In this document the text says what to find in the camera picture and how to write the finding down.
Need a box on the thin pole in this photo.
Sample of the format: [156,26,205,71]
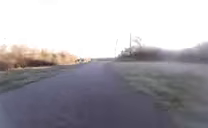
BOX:
[114,38,119,59]

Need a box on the bare tree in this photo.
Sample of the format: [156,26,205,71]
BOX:
[125,33,143,58]

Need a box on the grey asphalt road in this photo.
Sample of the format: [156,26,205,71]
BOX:
[0,60,180,128]

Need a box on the dark hedge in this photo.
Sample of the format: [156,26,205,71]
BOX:
[115,40,208,64]

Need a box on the frosty grass field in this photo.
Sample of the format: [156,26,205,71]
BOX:
[106,60,208,128]

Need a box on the row of brown bushes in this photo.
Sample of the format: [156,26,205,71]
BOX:
[0,44,92,72]

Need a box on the frosty grass verge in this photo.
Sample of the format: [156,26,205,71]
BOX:
[0,63,85,96]

